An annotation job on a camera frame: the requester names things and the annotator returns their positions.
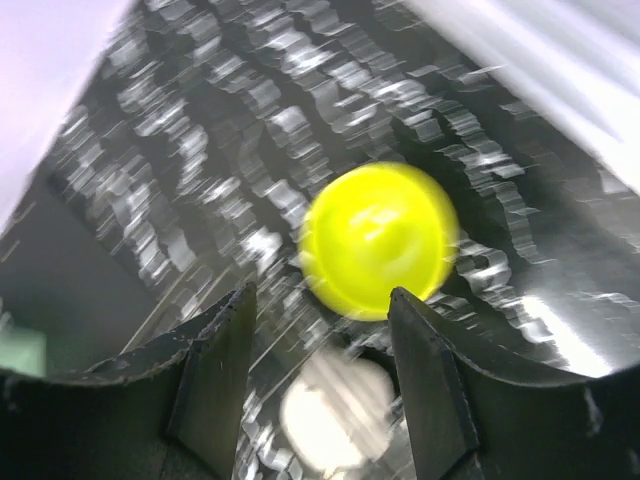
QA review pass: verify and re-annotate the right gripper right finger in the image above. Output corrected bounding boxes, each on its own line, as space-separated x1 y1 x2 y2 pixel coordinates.
388 288 639 479

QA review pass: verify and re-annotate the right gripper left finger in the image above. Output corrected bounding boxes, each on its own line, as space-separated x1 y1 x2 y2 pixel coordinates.
1 283 257 479

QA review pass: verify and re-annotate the white flower-shaped bowl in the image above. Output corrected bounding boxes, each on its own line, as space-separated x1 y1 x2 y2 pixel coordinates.
280 349 395 479

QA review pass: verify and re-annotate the yellow bowl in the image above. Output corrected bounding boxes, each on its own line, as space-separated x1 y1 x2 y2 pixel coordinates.
297 162 460 321

